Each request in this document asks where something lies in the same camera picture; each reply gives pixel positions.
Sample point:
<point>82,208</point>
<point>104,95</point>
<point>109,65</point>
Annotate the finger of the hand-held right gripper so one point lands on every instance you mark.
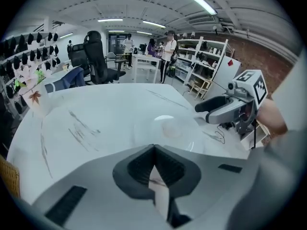
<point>225,114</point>
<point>211,104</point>

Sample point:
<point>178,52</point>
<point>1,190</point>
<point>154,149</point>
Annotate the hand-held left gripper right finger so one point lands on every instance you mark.
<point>216,188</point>

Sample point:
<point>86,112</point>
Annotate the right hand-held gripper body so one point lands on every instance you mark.
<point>251,80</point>

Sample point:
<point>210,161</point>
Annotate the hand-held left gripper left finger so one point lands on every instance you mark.
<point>96,188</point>

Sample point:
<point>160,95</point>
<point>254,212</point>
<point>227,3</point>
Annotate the white round plate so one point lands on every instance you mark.
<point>172,129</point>

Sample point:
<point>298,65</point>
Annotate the person's right forearm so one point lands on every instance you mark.
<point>272,116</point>

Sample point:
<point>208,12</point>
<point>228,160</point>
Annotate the white cabinet panel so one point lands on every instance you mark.
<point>226,71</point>

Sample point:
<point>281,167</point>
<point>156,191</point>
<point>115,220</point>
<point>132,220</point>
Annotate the white shelving unit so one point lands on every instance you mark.
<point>199,59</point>

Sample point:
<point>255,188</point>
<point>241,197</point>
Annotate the wicker tissue box organizer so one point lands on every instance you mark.
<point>9,176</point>

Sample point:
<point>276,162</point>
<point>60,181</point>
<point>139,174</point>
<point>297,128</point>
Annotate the vase with pink flowers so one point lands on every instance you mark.
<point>33,92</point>

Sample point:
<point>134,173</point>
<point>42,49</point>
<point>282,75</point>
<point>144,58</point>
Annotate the black office chair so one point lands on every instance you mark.
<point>98,56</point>
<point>79,56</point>

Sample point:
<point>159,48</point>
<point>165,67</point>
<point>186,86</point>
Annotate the wooden rack frame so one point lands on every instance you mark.
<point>201,87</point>

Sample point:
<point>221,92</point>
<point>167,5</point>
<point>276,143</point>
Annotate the white frame table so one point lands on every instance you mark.
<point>145,61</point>

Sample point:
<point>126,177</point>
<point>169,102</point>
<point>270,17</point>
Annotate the wall rack of black caps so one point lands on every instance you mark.
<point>24,56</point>

